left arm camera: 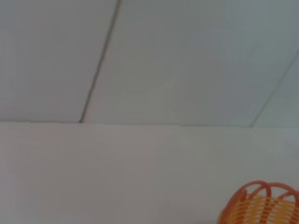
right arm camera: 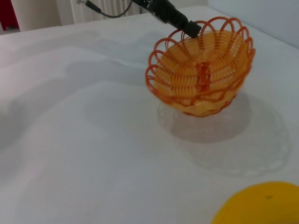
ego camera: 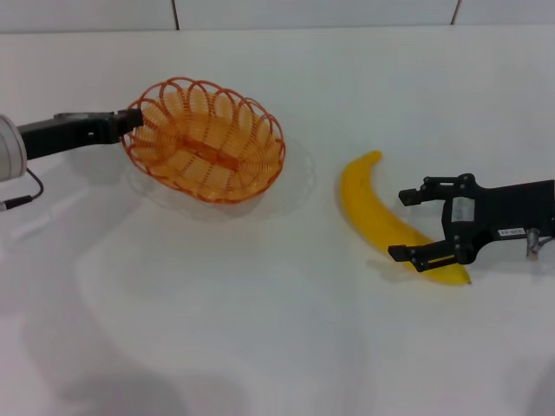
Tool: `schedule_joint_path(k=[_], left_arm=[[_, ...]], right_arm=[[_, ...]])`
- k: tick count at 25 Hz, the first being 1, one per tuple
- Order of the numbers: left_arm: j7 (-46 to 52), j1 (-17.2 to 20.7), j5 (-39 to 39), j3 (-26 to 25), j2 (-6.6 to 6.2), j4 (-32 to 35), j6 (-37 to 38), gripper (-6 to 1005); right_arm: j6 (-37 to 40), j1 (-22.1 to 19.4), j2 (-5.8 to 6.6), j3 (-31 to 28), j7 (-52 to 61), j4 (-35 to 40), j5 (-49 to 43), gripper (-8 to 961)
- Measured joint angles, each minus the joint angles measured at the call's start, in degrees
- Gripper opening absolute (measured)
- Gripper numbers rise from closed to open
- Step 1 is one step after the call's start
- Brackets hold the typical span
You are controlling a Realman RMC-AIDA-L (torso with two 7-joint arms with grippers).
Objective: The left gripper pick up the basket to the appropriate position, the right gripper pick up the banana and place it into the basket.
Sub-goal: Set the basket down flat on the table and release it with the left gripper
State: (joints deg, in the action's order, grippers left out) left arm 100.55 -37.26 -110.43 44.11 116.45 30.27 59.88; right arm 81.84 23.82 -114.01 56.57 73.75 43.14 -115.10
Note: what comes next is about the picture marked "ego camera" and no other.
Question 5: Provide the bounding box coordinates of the yellow banana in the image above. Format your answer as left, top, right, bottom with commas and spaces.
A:
340, 149, 473, 286

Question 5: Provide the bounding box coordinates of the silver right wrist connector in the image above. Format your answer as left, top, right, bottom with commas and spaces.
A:
525, 228, 542, 260

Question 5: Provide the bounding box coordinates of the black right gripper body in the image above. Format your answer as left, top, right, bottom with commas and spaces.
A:
441, 179, 555, 264

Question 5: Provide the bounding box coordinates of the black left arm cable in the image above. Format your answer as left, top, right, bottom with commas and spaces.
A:
4, 167, 45, 210

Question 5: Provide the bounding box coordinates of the orange woven wire basket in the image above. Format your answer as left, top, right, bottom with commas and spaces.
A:
121, 76, 286, 204

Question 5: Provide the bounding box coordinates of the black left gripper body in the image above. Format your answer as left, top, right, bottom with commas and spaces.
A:
19, 111, 121, 161

